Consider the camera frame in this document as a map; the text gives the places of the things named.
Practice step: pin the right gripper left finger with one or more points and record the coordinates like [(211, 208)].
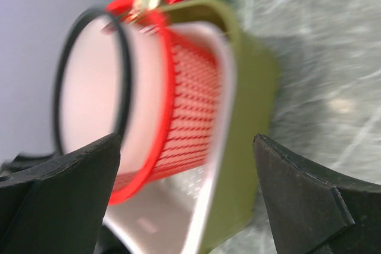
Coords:
[(58, 206)]

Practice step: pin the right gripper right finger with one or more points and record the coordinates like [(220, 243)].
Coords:
[(313, 209)]

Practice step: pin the white perforated rectangular basket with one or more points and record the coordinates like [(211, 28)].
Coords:
[(171, 215)]

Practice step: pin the white round bucket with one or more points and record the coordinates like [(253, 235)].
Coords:
[(111, 79)]

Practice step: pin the olive green rectangular basket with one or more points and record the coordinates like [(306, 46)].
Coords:
[(223, 204)]

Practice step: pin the red mesh basket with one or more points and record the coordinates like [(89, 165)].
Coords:
[(191, 101)]

